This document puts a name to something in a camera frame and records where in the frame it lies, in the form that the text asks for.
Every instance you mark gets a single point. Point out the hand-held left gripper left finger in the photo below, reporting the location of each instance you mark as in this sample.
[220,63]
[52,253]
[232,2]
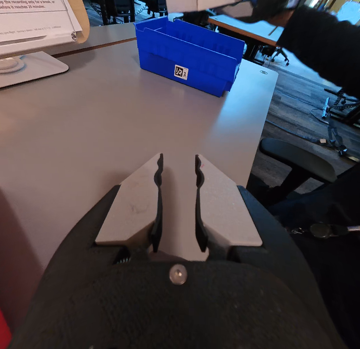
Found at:
[132,214]

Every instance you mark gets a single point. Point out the wooden-edged table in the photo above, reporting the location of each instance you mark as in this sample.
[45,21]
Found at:
[253,31]

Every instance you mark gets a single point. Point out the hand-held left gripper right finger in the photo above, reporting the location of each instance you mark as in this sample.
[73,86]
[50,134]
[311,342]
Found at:
[227,214]

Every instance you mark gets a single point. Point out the black badge reel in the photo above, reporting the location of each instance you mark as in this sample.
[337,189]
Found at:
[322,230]

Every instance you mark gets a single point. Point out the printed instruction sheet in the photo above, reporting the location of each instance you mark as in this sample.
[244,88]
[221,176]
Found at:
[28,11]

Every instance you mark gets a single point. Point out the blue plastic bin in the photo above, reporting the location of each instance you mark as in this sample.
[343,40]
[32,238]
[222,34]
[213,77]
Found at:
[197,56]

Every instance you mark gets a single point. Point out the person's right forearm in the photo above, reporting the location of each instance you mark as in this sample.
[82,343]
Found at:
[323,45]

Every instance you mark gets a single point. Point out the red plastic bin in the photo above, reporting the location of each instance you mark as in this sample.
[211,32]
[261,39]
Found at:
[4,329]

